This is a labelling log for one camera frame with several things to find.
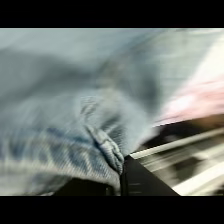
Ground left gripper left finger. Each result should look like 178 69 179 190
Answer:
52 177 115 197

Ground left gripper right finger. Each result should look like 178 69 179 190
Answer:
119 154 180 197

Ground blue jeans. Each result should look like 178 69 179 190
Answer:
0 28 224 197

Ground silver frame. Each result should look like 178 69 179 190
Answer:
129 126 224 197

